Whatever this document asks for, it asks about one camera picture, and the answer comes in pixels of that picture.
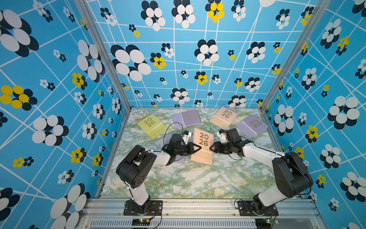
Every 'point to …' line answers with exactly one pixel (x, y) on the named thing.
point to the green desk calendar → (152, 126)
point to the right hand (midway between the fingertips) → (214, 148)
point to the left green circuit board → (141, 222)
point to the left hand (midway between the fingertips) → (202, 147)
